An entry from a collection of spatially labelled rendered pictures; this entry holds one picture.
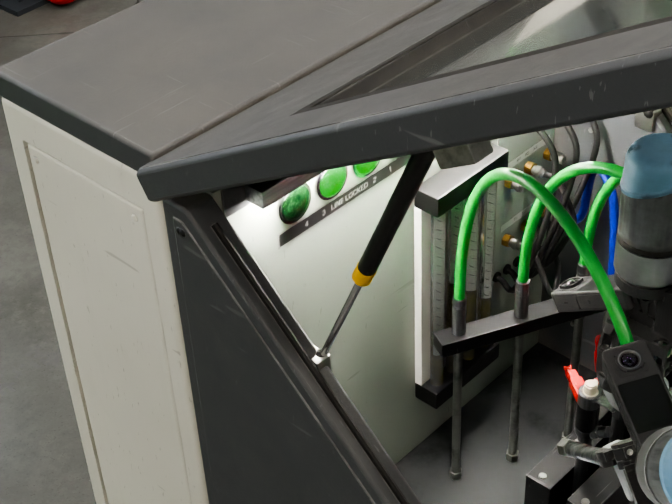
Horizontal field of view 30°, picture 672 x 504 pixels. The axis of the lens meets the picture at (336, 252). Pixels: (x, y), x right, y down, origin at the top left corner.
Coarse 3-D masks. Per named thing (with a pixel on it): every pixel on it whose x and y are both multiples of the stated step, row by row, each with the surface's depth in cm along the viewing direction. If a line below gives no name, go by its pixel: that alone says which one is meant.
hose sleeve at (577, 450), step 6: (570, 444) 140; (576, 444) 139; (582, 444) 138; (570, 450) 140; (576, 450) 138; (582, 450) 137; (588, 450) 136; (594, 450) 135; (570, 456) 140; (576, 456) 139; (582, 456) 137; (588, 456) 136; (594, 456) 134; (594, 462) 135
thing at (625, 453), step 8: (624, 440) 120; (616, 448) 117; (624, 448) 116; (632, 448) 116; (640, 448) 110; (616, 456) 117; (624, 456) 116; (632, 456) 115; (624, 464) 117; (632, 464) 115; (624, 472) 116; (632, 472) 115; (632, 480) 115; (632, 488) 115; (640, 488) 115; (632, 496) 116; (640, 496) 115
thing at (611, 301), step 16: (496, 176) 138; (512, 176) 134; (528, 176) 132; (480, 192) 143; (544, 192) 129; (560, 208) 128; (464, 224) 149; (560, 224) 127; (576, 224) 126; (464, 240) 151; (576, 240) 125; (464, 256) 154; (592, 256) 124; (464, 272) 155; (592, 272) 124; (464, 288) 157; (608, 288) 123; (464, 304) 159; (608, 304) 123; (624, 320) 122; (624, 336) 122
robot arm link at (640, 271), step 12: (624, 252) 130; (624, 264) 131; (636, 264) 130; (648, 264) 129; (660, 264) 129; (624, 276) 132; (636, 276) 130; (648, 276) 130; (660, 276) 130; (648, 288) 131
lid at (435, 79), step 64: (448, 0) 148; (512, 0) 132; (576, 0) 118; (640, 0) 103; (384, 64) 120; (448, 64) 115; (512, 64) 91; (576, 64) 81; (640, 64) 76; (256, 128) 116; (320, 128) 101; (384, 128) 95; (448, 128) 90; (512, 128) 86; (192, 192) 119
